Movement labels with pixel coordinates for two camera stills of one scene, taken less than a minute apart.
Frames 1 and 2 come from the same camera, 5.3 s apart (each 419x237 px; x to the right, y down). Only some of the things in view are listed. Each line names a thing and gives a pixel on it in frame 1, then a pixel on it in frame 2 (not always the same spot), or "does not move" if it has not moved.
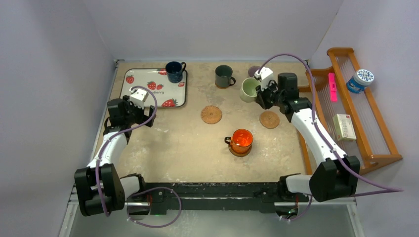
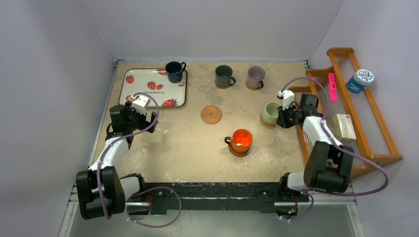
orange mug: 240,140 does not move
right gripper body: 271,96 to 289,116
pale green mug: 248,92 to 270,113
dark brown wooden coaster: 239,155 does not move
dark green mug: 223,74 does not move
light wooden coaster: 221,87 does not move
